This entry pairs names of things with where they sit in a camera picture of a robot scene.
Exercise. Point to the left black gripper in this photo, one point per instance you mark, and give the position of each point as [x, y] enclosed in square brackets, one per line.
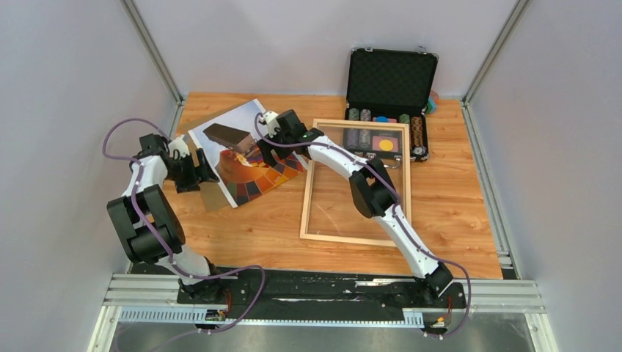
[202, 173]

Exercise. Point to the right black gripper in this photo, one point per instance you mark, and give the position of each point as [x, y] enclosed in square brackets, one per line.
[266, 148]

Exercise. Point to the colourful balloon photo print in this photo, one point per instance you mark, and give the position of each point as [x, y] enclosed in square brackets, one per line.
[229, 141]

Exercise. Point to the light wooden picture frame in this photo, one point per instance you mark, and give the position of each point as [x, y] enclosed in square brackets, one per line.
[357, 182]

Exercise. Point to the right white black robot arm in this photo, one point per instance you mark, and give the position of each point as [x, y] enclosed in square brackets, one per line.
[372, 190]

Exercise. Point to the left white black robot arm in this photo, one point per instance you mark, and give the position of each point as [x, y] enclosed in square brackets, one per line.
[149, 231]

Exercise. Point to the red playing card deck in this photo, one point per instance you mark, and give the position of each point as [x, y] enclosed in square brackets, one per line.
[378, 135]

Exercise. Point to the yellow dealer button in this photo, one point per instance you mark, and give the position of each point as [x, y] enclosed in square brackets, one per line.
[386, 145]

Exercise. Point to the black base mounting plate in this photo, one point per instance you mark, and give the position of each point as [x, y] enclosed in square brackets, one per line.
[307, 295]

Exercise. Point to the black poker chip case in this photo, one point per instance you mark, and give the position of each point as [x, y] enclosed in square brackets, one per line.
[389, 83]

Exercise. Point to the green chip stack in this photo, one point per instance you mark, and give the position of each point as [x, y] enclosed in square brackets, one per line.
[404, 118]

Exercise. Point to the blue orange chip stack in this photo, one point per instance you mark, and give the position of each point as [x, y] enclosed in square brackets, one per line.
[418, 148]

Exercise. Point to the colourful objects behind case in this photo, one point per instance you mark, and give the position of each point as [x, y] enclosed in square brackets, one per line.
[432, 104]

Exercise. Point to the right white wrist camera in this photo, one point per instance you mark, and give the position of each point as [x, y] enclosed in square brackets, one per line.
[269, 119]

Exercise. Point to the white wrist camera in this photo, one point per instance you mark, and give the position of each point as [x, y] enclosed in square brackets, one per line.
[269, 119]
[178, 148]

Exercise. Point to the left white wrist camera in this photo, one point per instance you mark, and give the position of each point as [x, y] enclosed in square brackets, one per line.
[178, 148]

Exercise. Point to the aluminium front rail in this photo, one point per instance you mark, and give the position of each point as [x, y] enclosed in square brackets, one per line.
[480, 295]

